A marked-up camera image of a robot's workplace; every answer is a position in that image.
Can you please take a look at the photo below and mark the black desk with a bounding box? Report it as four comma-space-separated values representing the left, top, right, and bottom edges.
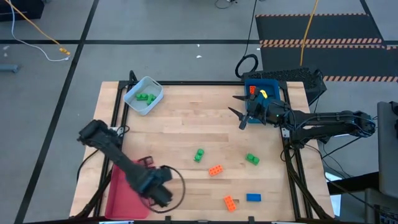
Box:
326, 170, 381, 196

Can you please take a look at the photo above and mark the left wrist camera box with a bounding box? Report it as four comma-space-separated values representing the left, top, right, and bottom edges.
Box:
148, 185, 174, 208

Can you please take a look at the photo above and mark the blue plastic bin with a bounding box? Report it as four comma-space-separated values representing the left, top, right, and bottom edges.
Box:
244, 78, 282, 124

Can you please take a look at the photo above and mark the white floor cable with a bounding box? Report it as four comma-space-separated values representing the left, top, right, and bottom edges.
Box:
8, 0, 71, 62

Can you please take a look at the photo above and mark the light grey plastic bin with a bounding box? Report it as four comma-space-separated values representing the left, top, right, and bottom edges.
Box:
123, 76, 165, 116

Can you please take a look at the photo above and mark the black aluminium table frame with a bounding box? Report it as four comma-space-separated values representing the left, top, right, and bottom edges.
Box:
70, 70, 335, 224

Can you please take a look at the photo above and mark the yellow hanging cable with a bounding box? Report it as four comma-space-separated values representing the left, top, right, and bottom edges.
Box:
300, 0, 320, 67

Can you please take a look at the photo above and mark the yellow floor cable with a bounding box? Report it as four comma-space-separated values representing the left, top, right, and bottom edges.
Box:
3, 0, 71, 56

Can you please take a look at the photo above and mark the grey metal foot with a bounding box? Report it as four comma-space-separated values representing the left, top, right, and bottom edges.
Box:
0, 63, 21, 74

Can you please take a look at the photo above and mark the black hazard-striped floor mat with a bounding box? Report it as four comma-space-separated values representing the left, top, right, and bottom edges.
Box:
254, 12, 385, 45
260, 43, 398, 83

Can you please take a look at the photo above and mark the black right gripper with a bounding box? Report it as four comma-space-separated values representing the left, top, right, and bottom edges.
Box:
228, 93, 283, 130

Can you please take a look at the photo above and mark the black hanging cable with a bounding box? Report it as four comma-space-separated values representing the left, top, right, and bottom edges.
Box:
234, 0, 259, 79

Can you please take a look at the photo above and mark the black left wrist camera cable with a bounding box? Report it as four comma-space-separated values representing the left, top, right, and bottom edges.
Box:
139, 165, 187, 214

